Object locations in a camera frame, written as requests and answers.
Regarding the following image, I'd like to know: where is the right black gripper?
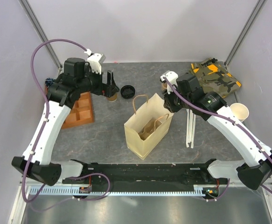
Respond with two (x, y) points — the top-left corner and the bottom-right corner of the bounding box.
(161, 84), (192, 113)

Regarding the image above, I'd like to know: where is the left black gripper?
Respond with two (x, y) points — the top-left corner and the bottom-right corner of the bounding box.
(77, 65), (119, 98)

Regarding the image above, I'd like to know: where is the single brown paper cup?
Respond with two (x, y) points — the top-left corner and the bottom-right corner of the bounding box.
(107, 93), (118, 102)

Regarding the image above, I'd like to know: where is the brown cardboard cup carrier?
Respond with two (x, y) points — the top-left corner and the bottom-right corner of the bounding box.
(161, 83), (167, 95)
(139, 119), (162, 140)

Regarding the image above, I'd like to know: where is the beige paper bag with handles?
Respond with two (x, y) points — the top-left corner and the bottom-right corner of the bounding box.
(124, 93), (174, 160)

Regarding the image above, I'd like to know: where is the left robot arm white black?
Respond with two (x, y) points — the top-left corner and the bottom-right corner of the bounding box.
(12, 53), (119, 186)

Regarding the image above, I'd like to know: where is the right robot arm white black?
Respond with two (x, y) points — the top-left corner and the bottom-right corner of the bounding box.
(160, 71), (272, 190)

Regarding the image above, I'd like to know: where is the black cup lid on table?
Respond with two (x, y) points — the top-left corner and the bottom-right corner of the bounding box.
(120, 85), (135, 99)

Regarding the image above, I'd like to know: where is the white wrapped straw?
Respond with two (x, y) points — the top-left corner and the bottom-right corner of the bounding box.
(190, 112), (196, 148)
(186, 109), (193, 147)

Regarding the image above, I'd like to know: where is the orange compartment tray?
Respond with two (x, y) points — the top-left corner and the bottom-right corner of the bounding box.
(44, 84), (96, 129)

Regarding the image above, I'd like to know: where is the camouflage folded cloth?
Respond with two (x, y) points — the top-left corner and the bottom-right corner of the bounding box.
(189, 58), (242, 98)

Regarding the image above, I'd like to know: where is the blue patterned rolled cloth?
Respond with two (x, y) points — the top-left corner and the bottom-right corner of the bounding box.
(45, 78), (55, 88)

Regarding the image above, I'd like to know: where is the stack of paper cups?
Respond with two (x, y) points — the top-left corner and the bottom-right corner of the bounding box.
(230, 103), (250, 122)

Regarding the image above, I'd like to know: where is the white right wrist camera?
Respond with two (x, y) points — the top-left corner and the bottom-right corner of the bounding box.
(160, 71), (179, 86)

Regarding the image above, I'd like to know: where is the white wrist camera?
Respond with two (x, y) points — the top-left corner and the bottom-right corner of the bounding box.
(84, 49), (106, 75)
(160, 71), (179, 86)

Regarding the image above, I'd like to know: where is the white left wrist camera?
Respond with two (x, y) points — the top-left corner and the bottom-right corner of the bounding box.
(84, 49), (106, 75)

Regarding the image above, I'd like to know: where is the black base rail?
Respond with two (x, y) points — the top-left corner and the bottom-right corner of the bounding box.
(62, 159), (228, 191)

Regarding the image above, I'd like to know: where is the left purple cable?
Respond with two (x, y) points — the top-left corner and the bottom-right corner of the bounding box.
(21, 39), (111, 212)

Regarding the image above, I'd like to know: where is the purple cable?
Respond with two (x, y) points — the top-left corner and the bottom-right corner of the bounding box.
(165, 80), (272, 203)
(21, 39), (111, 212)

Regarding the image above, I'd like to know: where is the slotted cable duct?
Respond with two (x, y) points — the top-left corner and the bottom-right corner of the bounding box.
(27, 185), (220, 196)

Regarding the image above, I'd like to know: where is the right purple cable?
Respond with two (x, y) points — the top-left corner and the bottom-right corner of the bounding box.
(165, 80), (272, 203)

